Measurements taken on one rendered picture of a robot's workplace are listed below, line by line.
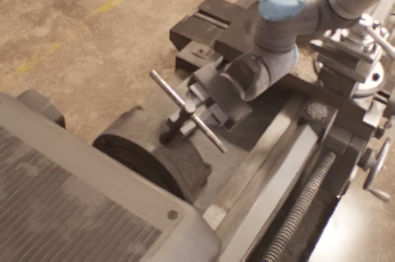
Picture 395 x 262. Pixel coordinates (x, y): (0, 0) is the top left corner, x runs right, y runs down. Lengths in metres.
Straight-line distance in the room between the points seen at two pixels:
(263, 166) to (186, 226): 0.75
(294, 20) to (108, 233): 0.57
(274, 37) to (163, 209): 0.46
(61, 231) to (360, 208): 1.97
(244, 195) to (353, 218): 1.18
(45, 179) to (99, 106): 1.98
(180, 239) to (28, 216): 0.22
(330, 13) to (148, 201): 0.56
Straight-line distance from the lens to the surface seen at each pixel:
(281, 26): 1.01
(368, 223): 2.49
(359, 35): 1.47
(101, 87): 2.83
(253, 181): 1.41
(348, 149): 1.65
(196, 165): 1.00
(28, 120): 0.85
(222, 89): 0.98
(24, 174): 0.78
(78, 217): 0.72
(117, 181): 0.75
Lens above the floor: 1.95
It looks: 46 degrees down
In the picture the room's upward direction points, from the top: 6 degrees clockwise
